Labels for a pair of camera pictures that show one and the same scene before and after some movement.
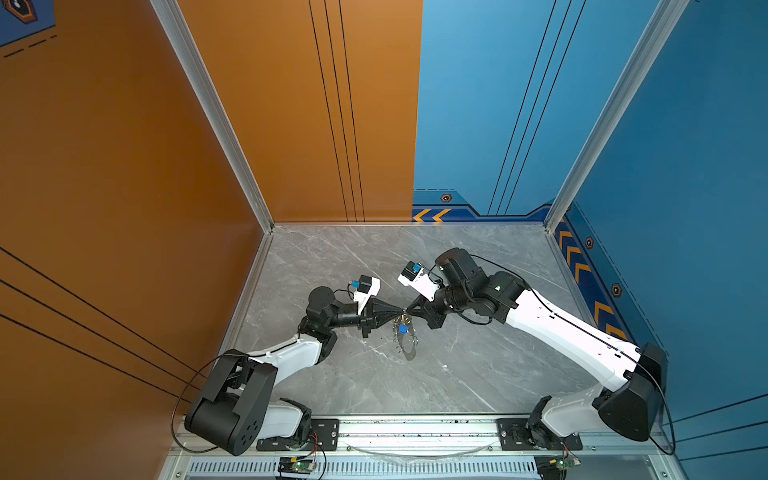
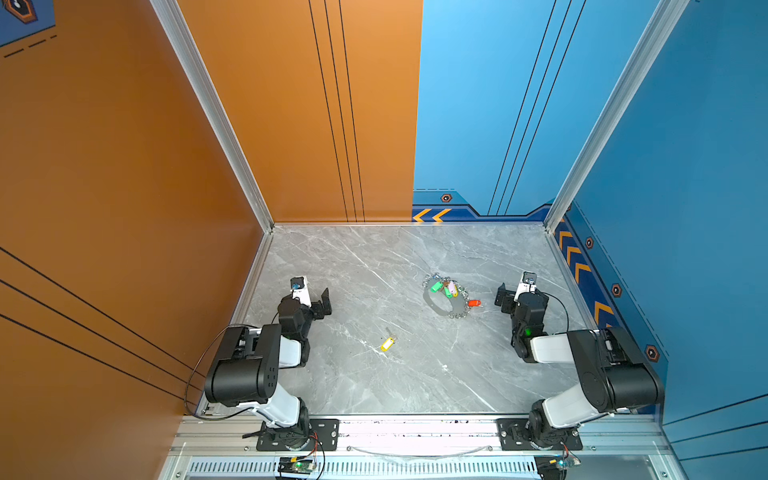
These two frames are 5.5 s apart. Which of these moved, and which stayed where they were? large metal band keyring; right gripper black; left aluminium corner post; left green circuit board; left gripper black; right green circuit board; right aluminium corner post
Moved: right gripper black; left gripper black; large metal band keyring
Stayed: right aluminium corner post; left green circuit board; right green circuit board; left aluminium corner post
